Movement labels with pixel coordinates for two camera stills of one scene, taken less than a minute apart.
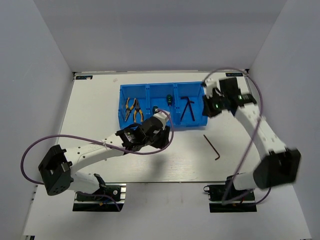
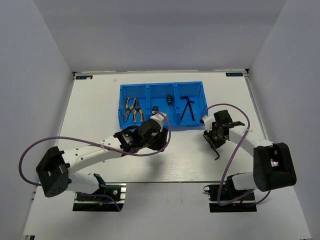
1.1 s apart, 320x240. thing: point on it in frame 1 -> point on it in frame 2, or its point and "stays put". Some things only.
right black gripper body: (214, 105) -> (214, 137)
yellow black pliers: (137, 108) stays put
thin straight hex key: (211, 145) stays put
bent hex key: (189, 102) stays put
